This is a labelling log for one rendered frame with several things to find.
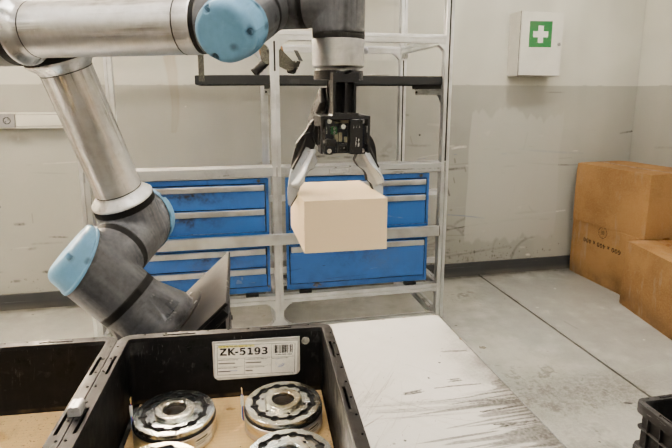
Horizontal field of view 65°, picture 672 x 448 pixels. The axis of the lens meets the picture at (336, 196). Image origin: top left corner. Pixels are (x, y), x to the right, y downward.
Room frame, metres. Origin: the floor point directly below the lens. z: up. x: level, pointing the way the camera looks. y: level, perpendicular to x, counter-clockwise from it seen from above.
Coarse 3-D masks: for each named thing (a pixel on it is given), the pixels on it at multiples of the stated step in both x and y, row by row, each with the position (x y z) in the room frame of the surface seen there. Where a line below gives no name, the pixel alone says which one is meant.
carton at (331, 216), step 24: (312, 192) 0.77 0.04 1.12; (336, 192) 0.77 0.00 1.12; (360, 192) 0.77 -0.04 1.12; (312, 216) 0.71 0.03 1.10; (336, 216) 0.72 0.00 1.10; (360, 216) 0.72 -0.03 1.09; (384, 216) 0.73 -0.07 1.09; (312, 240) 0.71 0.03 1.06; (336, 240) 0.72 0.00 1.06; (360, 240) 0.72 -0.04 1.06; (384, 240) 0.73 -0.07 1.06
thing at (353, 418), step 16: (128, 336) 0.69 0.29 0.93; (144, 336) 0.69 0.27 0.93; (160, 336) 0.69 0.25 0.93; (176, 336) 0.69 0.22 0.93; (192, 336) 0.69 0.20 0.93; (208, 336) 0.69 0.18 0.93; (224, 336) 0.70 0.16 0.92; (112, 352) 0.64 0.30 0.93; (336, 352) 0.64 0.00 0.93; (112, 368) 0.60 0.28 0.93; (336, 368) 0.60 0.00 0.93; (96, 384) 0.56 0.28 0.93; (96, 400) 0.53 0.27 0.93; (352, 400) 0.53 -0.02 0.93; (80, 416) 0.50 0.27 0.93; (352, 416) 0.50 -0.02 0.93; (80, 432) 0.47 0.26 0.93; (352, 432) 0.47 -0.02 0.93
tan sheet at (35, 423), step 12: (0, 420) 0.64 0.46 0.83; (12, 420) 0.64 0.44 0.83; (24, 420) 0.64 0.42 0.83; (36, 420) 0.64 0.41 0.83; (48, 420) 0.64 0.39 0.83; (0, 432) 0.61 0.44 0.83; (12, 432) 0.61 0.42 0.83; (24, 432) 0.61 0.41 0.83; (36, 432) 0.61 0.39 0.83; (48, 432) 0.61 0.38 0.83; (0, 444) 0.59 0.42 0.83; (12, 444) 0.59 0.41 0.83; (24, 444) 0.59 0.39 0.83; (36, 444) 0.59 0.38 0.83
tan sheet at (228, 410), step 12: (216, 408) 0.67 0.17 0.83; (228, 408) 0.67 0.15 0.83; (240, 408) 0.67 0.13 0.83; (324, 408) 0.67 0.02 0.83; (216, 420) 0.64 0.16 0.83; (228, 420) 0.64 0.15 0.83; (240, 420) 0.64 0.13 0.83; (324, 420) 0.64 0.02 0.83; (132, 432) 0.61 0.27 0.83; (216, 432) 0.61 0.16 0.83; (228, 432) 0.61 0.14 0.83; (240, 432) 0.61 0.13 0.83; (324, 432) 0.61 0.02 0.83; (132, 444) 0.59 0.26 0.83; (216, 444) 0.59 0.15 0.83; (228, 444) 0.59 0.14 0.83; (240, 444) 0.59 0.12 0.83
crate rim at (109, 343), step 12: (0, 348) 0.65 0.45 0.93; (12, 348) 0.65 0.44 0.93; (24, 348) 0.66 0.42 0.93; (36, 348) 0.66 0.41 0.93; (48, 348) 0.66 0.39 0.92; (108, 348) 0.65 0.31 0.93; (96, 360) 0.62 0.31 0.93; (96, 372) 0.59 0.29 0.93; (84, 384) 0.56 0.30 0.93; (84, 396) 0.54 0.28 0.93; (60, 420) 0.49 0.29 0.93; (72, 420) 0.49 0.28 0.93; (60, 432) 0.47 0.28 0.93; (48, 444) 0.45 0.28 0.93
